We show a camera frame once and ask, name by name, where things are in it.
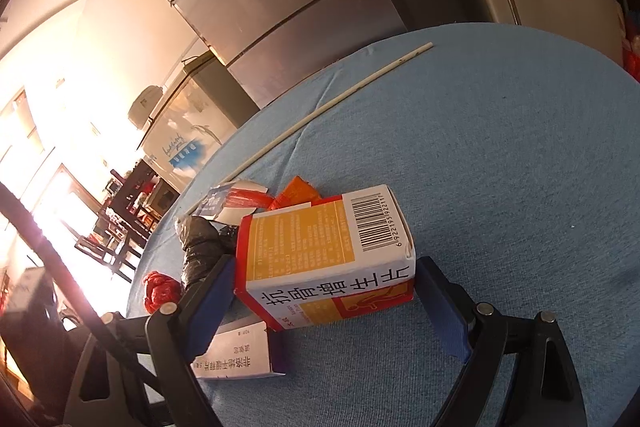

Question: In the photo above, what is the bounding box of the black cable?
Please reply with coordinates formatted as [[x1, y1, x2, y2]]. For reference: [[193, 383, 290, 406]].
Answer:
[[0, 181, 164, 396]]

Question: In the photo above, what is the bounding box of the dark wooden dining table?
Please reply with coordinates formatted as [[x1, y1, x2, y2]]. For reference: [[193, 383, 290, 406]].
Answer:
[[103, 159, 179, 248]]

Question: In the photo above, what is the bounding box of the long white stick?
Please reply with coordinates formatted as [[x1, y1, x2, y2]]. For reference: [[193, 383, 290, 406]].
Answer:
[[174, 41, 435, 223]]

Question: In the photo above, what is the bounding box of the crumpled black plastic bag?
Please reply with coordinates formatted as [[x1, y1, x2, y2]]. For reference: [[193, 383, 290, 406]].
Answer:
[[175, 216, 239, 289]]

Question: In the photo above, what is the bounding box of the blue tablecloth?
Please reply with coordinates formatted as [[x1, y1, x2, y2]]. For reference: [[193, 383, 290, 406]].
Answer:
[[124, 22, 640, 427]]

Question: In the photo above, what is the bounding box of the white purple medicine box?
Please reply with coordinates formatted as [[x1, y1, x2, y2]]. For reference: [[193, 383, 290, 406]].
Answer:
[[191, 319, 286, 379]]

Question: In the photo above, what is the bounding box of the white rice cooker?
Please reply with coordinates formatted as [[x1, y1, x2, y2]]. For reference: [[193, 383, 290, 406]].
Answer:
[[128, 86, 164, 130]]

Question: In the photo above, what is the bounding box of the red crumpled wrapper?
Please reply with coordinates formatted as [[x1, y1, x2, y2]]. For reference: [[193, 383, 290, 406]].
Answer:
[[143, 271, 182, 314]]

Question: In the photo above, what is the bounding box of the dark wooden chair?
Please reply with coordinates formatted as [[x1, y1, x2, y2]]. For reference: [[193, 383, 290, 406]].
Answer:
[[63, 208, 149, 284]]

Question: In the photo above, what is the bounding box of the red plastic bag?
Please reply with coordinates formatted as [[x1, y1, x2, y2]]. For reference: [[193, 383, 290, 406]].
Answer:
[[623, 28, 640, 82]]

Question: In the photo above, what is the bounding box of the white chest freezer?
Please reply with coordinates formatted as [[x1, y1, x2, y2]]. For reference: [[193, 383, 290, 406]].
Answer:
[[139, 51, 259, 193]]

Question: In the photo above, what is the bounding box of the orange white medicine box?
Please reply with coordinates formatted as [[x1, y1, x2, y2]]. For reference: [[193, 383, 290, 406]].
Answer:
[[234, 184, 416, 332]]

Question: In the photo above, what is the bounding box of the orange plastic wrapper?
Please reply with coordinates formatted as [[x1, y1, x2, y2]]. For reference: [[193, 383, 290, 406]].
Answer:
[[268, 176, 321, 210]]

